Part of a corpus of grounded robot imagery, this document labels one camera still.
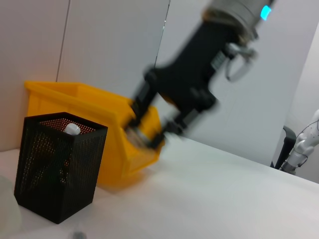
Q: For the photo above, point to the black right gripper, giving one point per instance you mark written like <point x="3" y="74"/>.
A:
<point x="192" y="74"/>

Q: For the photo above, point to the green plastic pen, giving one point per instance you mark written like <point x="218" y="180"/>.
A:
<point x="72" y="129"/>

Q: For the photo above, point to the black mesh pen holder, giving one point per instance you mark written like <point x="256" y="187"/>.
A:
<point x="54" y="179"/>

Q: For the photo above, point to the yellow plastic storage bin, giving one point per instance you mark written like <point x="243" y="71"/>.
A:
<point x="82" y="99"/>

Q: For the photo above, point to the black office chair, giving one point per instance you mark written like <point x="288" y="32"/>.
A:
<point x="289" y="139"/>

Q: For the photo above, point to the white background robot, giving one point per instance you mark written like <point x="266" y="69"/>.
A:
<point x="299" y="154"/>

